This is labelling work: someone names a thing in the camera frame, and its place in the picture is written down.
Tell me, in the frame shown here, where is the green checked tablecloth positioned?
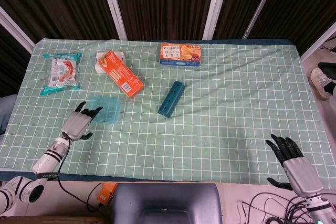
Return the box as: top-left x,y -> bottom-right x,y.
0,37 -> 336,185

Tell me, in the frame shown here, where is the black cable bundle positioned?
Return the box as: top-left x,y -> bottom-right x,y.
241,192 -> 336,224

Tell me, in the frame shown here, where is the white partition post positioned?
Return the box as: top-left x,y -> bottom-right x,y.
243,0 -> 281,39
301,22 -> 336,61
202,0 -> 232,40
99,0 -> 129,40
0,6 -> 35,54

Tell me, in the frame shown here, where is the teal clear snack bag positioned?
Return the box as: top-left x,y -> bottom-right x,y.
40,52 -> 83,96

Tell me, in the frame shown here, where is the small white box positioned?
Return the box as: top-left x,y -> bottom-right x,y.
95,51 -> 125,74

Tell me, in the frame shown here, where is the blue orange cookie box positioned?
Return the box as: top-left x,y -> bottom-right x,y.
159,42 -> 202,67

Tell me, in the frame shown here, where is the person leg in blue jeans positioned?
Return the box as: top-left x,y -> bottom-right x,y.
0,94 -> 18,135

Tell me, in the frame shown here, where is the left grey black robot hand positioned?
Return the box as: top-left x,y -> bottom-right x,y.
60,101 -> 103,142

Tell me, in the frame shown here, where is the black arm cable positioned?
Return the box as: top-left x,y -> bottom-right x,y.
57,134 -> 111,224

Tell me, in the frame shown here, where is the white grey knit sneaker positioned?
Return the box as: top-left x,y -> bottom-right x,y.
308,68 -> 332,101

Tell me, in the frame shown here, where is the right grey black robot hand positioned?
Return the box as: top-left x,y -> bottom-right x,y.
265,134 -> 324,197

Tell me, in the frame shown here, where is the orange device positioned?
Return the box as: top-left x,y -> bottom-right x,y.
96,182 -> 118,206

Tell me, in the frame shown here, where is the dark teal rounded holder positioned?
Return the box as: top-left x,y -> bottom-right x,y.
157,81 -> 186,118

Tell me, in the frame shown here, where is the orange carton box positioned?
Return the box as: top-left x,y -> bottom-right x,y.
97,50 -> 144,99

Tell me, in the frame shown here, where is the person leg in black trousers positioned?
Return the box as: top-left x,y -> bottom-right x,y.
318,62 -> 336,95

